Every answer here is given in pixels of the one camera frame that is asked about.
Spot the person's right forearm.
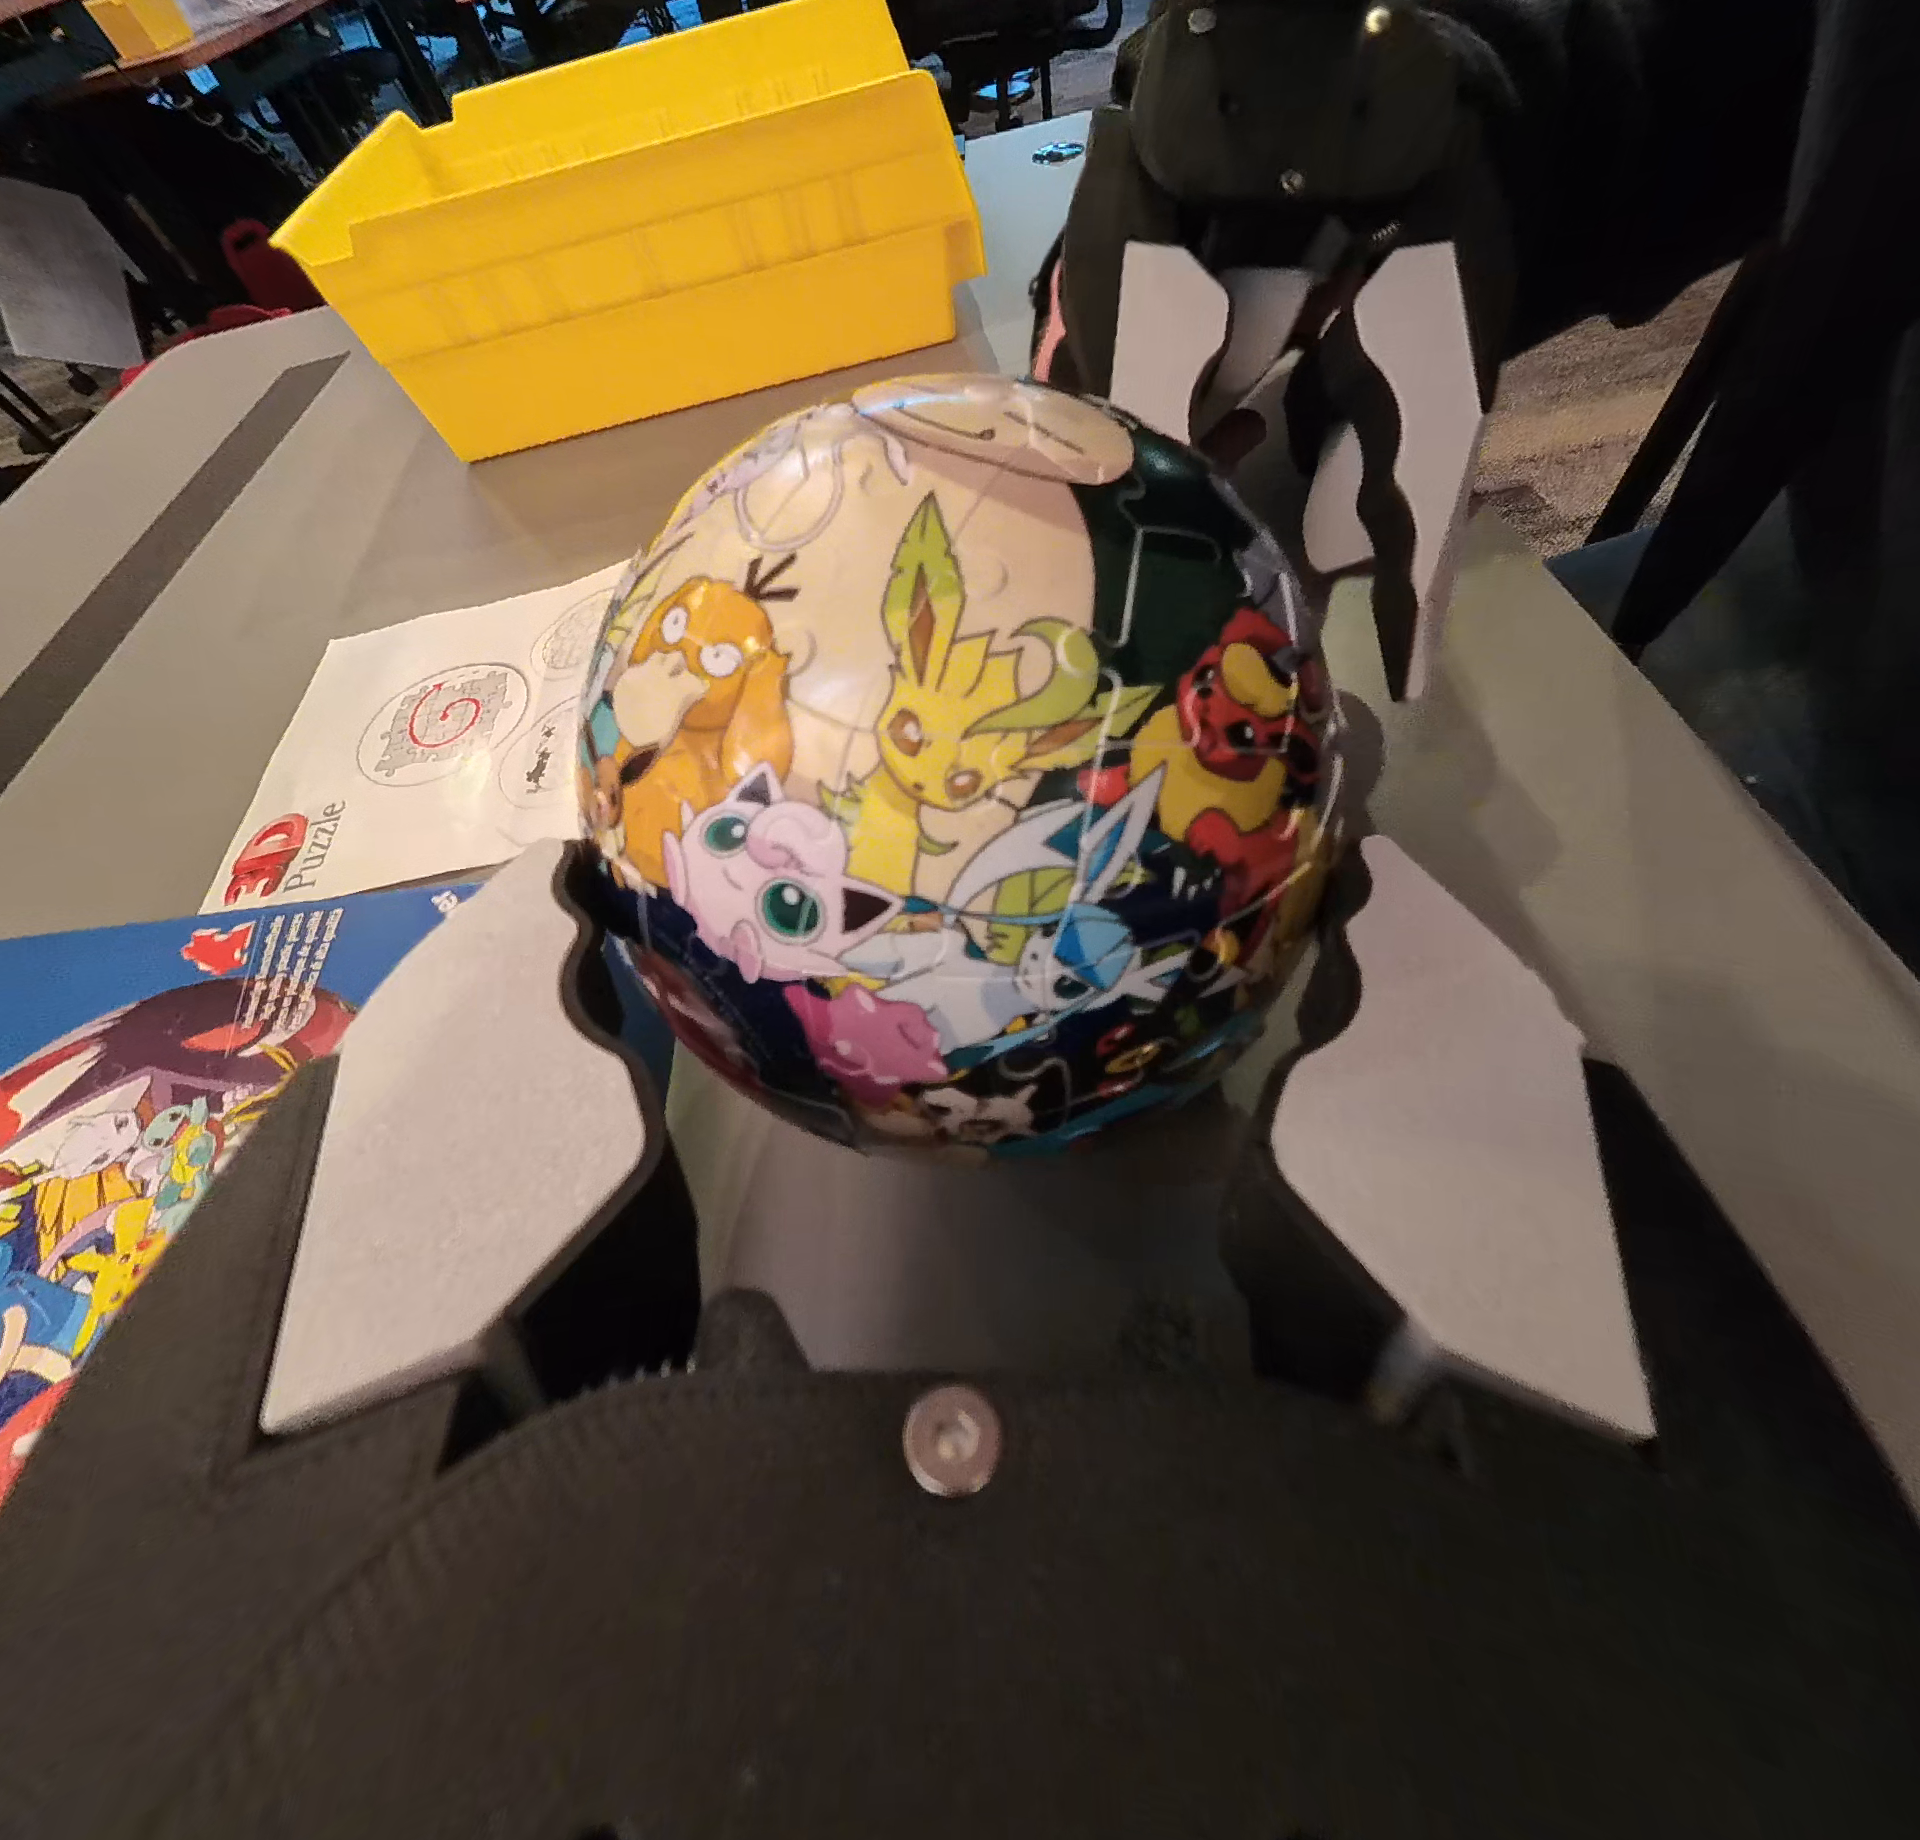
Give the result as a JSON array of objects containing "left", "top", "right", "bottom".
[{"left": 1410, "top": 0, "right": 1920, "bottom": 328}]

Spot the blue puzzle box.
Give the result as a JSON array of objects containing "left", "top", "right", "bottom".
[{"left": 0, "top": 881, "right": 677, "bottom": 1497}]

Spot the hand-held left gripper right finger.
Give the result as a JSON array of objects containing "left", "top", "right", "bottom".
[{"left": 1268, "top": 835, "right": 1660, "bottom": 1445}]

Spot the black furniture leg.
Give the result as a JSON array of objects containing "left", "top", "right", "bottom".
[{"left": 1590, "top": 244, "right": 1801, "bottom": 659}]

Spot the large yellow plastic bin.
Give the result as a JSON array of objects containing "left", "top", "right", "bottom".
[{"left": 271, "top": 0, "right": 984, "bottom": 464}]

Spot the white hanging paper sheet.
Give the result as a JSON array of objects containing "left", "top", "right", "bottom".
[{"left": 0, "top": 175, "right": 144, "bottom": 372}]

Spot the white instruction sheet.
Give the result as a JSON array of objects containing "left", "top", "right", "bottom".
[{"left": 201, "top": 557, "right": 640, "bottom": 912}]

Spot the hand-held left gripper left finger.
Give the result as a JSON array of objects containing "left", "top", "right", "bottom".
[{"left": 260, "top": 840, "right": 670, "bottom": 1437}]

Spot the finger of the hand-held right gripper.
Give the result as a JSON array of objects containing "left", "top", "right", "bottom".
[
  {"left": 1302, "top": 226, "right": 1489, "bottom": 707},
  {"left": 1107, "top": 238, "right": 1251, "bottom": 441}
]

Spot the small yellow plastic bin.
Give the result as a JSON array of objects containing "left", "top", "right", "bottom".
[{"left": 82, "top": 0, "right": 198, "bottom": 64}]

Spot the colourful puzzle ball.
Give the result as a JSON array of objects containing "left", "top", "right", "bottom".
[{"left": 577, "top": 370, "right": 1346, "bottom": 1159}]

